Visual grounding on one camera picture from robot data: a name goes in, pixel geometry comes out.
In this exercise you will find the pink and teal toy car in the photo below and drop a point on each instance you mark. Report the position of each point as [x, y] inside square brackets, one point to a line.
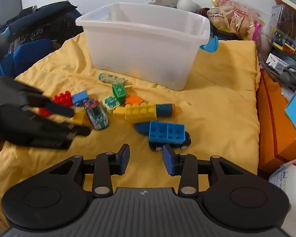
[96, 114]

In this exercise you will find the yellow blanket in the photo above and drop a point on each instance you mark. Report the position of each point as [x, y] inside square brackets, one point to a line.
[212, 91]

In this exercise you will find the pale round printed block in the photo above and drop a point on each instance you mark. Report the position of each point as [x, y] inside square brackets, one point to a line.
[111, 103]

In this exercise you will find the orange toy block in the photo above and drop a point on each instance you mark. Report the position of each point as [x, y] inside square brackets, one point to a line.
[133, 100]

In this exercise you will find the orange box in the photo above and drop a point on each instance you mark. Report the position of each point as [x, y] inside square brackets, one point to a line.
[273, 128]

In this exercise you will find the pale green toy car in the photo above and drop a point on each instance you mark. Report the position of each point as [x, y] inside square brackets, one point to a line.
[111, 79]

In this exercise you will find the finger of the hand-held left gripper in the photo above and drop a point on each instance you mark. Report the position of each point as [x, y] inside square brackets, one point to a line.
[61, 109]
[81, 131]

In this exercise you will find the pink plastic packet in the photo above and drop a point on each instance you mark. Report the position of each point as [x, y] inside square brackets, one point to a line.
[258, 30]

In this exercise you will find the white plastic bin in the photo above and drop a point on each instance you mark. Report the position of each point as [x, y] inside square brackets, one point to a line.
[138, 54]

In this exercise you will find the dark blue fabric bag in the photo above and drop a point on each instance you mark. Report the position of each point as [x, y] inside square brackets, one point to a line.
[39, 34]

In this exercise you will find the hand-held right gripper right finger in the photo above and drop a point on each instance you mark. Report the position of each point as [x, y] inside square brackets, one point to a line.
[168, 161]

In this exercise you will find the green printed toy block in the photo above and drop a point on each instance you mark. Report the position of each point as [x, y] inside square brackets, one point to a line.
[119, 93]

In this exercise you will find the long red toy brick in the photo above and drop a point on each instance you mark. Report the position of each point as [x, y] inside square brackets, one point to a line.
[63, 100]

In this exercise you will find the clear snack bag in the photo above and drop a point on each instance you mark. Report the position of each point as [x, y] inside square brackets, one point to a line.
[234, 17]

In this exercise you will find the small white box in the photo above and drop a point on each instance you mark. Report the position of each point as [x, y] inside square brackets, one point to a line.
[277, 63]

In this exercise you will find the baby wipes pack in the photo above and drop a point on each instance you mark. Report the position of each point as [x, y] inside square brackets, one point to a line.
[293, 197]

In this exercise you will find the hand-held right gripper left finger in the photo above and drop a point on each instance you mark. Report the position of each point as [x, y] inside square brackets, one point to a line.
[125, 158]

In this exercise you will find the small blue toy block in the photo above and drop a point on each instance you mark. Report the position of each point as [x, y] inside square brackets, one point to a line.
[80, 98]

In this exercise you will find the white round object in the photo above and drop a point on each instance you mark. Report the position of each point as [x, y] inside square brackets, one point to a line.
[187, 3]

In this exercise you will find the clear toy container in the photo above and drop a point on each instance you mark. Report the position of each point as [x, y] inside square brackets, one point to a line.
[286, 34]

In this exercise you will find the black white toy car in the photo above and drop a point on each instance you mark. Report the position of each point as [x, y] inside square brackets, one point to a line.
[182, 141]

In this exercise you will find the large yellow toy brick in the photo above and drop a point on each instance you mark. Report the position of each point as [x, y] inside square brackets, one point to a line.
[140, 112]

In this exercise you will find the teal orange toy cylinder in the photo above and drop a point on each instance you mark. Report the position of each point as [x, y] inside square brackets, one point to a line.
[165, 109]

